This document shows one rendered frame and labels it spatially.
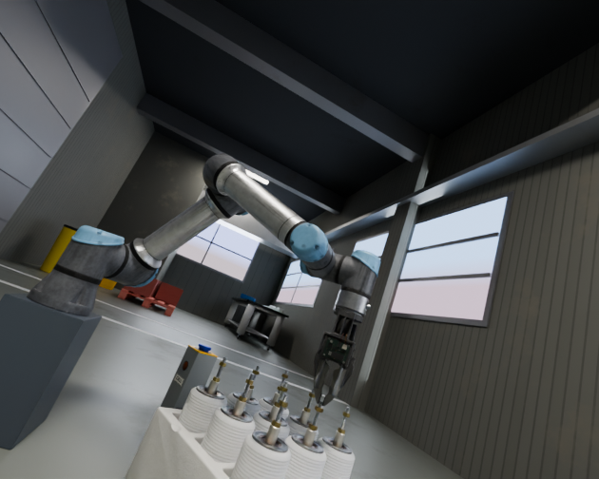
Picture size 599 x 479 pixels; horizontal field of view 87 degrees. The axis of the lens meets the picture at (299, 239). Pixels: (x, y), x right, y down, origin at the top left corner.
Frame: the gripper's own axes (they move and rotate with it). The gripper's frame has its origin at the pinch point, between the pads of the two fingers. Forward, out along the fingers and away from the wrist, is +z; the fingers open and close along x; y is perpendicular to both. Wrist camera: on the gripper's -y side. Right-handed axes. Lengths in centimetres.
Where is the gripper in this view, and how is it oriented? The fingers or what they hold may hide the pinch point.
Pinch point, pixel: (322, 397)
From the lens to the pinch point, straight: 80.7
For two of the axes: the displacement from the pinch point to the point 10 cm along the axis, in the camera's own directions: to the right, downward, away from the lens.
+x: 9.2, 2.6, -3.0
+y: -2.0, -3.6, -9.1
